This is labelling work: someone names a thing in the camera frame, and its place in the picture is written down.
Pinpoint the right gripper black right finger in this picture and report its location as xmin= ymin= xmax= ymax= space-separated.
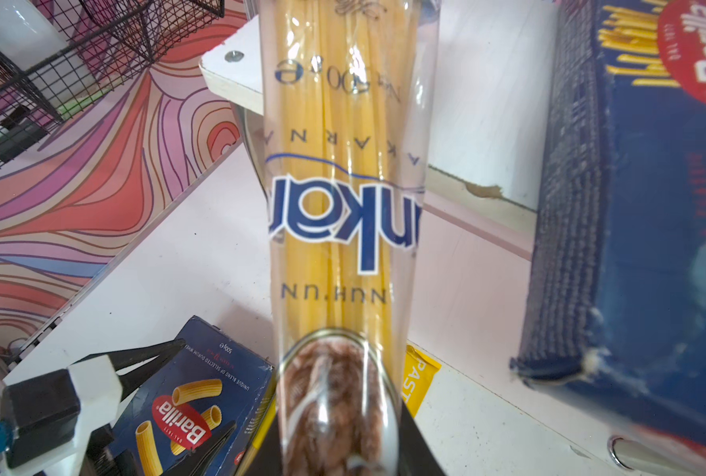
xmin=398 ymin=407 xmax=445 ymax=476

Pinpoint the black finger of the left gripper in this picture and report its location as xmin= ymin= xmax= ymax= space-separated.
xmin=75 ymin=338 xmax=186 ymax=401
xmin=163 ymin=420 xmax=236 ymax=476

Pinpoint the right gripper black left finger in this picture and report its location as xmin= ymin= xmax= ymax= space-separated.
xmin=242 ymin=410 xmax=281 ymax=476

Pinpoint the yellow Pastatime spaghetti bag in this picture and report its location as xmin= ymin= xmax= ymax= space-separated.
xmin=402 ymin=345 xmax=442 ymax=418

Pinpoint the dark blue Barilla spaghetti box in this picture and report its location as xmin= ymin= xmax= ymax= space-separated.
xmin=511 ymin=1 xmax=706 ymax=474

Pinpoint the blue Ankara spaghetti bag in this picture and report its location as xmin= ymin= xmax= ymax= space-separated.
xmin=259 ymin=1 xmax=441 ymax=475

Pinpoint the white two-tier shelf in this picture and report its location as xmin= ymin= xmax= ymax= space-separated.
xmin=199 ymin=0 xmax=706 ymax=476

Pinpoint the blue Barilla rigatoni box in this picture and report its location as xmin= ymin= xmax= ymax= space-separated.
xmin=108 ymin=317 xmax=275 ymax=475

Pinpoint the black wire basket left wall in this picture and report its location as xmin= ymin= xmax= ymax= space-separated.
xmin=0 ymin=0 xmax=225 ymax=170

